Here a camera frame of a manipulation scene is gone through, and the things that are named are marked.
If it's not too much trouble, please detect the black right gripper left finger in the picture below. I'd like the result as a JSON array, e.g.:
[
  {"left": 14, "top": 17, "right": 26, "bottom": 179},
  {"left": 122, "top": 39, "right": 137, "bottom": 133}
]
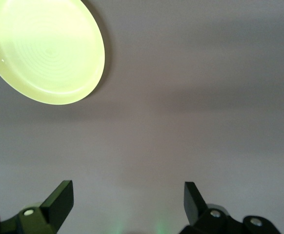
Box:
[{"left": 0, "top": 180, "right": 74, "bottom": 234}]

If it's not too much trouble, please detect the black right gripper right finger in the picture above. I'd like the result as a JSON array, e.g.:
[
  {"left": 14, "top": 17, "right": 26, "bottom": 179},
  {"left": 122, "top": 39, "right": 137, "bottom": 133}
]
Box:
[{"left": 180, "top": 181, "right": 281, "bottom": 234}]

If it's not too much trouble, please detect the yellow round plate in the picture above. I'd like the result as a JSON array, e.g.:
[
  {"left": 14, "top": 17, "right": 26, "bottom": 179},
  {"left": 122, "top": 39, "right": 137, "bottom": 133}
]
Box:
[{"left": 0, "top": 0, "right": 106, "bottom": 106}]

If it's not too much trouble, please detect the brown table cover sheet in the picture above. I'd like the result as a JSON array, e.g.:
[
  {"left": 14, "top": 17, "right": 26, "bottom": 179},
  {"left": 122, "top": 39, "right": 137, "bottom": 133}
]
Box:
[{"left": 0, "top": 0, "right": 284, "bottom": 234}]

